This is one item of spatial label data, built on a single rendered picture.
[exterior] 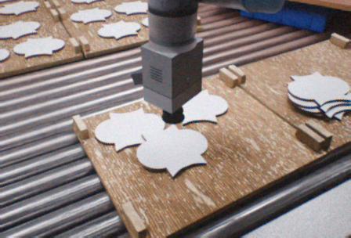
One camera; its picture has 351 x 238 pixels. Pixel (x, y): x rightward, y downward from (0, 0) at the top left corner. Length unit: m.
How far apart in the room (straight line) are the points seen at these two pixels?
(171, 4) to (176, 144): 0.31
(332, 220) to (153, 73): 0.39
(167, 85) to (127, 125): 0.23
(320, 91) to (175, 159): 0.39
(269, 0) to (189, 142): 0.36
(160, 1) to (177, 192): 0.33
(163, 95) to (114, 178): 0.19
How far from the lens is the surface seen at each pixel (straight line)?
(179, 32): 0.51
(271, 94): 0.89
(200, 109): 0.80
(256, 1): 0.46
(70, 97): 0.92
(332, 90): 0.89
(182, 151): 0.69
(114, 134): 0.74
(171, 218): 0.60
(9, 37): 1.24
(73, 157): 0.76
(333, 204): 0.70
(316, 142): 0.75
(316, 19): 1.29
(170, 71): 0.53
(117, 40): 1.13
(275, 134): 0.77
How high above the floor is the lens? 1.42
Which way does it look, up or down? 36 degrees down
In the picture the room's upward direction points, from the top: straight up
